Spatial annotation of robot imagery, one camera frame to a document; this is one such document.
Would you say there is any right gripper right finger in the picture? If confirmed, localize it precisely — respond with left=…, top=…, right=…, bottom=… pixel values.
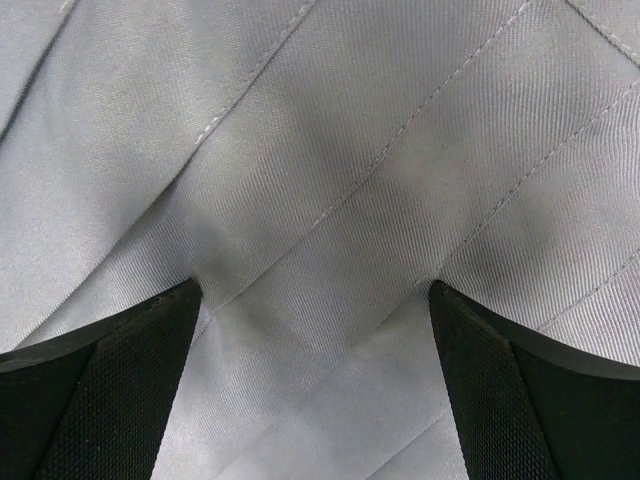
left=428, top=281, right=639, bottom=479

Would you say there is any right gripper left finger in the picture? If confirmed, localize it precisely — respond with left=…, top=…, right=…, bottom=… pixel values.
left=1, top=280, right=202, bottom=479

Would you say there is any grey pleated skirt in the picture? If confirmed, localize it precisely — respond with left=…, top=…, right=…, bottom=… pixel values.
left=1, top=1, right=639, bottom=479

